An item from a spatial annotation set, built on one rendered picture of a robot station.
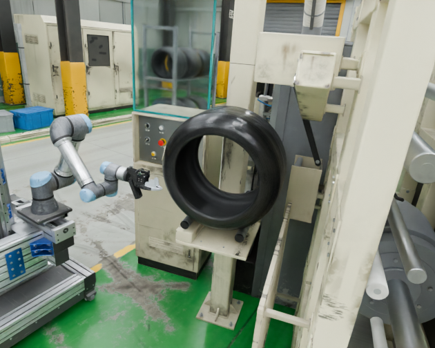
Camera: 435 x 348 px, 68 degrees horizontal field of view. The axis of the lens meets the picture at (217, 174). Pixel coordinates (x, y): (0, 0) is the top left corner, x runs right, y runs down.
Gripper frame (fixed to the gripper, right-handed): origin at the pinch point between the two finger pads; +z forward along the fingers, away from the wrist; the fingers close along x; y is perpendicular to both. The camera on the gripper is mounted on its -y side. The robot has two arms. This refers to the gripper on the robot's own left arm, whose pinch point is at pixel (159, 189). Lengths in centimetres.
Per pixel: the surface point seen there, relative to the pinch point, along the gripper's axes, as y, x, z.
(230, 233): -14.9, 5.5, 41.3
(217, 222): 0.4, -12.1, 37.0
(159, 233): -67, 52, -19
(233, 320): -93, 25, 54
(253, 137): 44, -11, 43
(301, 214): 3, 18, 73
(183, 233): -12.2, -11.8, 21.0
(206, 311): -95, 26, 35
